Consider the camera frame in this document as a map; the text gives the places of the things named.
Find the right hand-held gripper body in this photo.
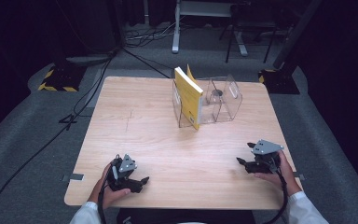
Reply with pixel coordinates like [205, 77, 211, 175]
[244, 138, 285, 175]

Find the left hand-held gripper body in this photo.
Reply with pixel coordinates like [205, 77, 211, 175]
[106, 153, 139, 193]

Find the clear acrylic book holder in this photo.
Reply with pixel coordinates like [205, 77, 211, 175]
[171, 74, 243, 130]

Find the yellow book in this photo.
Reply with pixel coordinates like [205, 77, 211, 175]
[173, 63, 205, 132]

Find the person's left hand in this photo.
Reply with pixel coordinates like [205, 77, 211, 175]
[88, 162, 132, 210]

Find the person's right hand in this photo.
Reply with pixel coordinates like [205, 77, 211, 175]
[254, 150, 303, 197]

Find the person's dark lap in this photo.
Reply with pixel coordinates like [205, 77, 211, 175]
[116, 208, 256, 224]

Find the black yellow striped stand base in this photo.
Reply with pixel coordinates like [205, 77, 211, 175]
[37, 63, 88, 93]
[258, 68, 301, 95]

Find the slanted grey metal pole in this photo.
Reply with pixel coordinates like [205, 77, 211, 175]
[272, 0, 324, 70]

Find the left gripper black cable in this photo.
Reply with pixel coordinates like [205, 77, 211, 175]
[97, 154, 120, 224]

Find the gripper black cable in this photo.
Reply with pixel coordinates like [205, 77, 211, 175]
[262, 158, 290, 224]
[97, 154, 120, 224]

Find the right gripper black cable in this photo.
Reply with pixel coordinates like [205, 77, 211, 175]
[262, 158, 290, 224]

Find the long black floor cable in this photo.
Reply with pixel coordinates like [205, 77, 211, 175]
[0, 49, 119, 224]

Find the thin black floor cable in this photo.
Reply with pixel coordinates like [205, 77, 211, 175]
[120, 46, 172, 79]

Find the black metal chair frame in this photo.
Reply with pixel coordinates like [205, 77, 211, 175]
[218, 2, 278, 64]

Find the white desk frame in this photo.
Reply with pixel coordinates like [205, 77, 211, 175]
[171, 0, 250, 58]

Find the bundle of floor cables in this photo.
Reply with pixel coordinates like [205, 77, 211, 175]
[123, 21, 176, 49]

